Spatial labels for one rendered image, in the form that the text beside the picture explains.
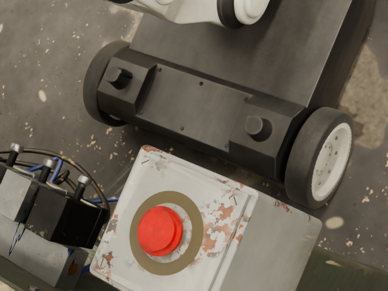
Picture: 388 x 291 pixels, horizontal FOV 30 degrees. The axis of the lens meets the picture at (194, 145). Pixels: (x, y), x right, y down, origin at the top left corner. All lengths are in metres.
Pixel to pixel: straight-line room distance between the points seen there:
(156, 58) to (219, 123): 0.23
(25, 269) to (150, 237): 0.36
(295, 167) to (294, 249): 0.69
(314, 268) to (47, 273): 0.31
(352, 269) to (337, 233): 0.54
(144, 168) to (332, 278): 0.37
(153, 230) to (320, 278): 0.34
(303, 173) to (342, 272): 0.44
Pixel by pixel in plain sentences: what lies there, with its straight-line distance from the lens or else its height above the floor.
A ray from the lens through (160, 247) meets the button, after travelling 0.57.
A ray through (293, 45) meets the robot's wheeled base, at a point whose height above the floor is 0.17.
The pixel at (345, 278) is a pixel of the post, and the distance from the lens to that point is 0.95.
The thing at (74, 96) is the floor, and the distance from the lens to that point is 1.90.
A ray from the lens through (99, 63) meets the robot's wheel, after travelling 1.62.
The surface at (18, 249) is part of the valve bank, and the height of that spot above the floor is 0.74.
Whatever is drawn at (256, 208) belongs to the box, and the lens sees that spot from 0.56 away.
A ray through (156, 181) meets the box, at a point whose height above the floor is 0.93.
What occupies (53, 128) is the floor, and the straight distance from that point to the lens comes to 1.91.
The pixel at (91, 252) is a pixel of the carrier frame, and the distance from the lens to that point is 1.55.
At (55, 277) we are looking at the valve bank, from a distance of 0.88.
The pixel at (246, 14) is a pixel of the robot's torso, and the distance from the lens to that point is 1.37.
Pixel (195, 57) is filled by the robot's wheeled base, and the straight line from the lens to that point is 1.53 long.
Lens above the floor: 1.43
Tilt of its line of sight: 59 degrees down
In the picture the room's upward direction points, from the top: 63 degrees counter-clockwise
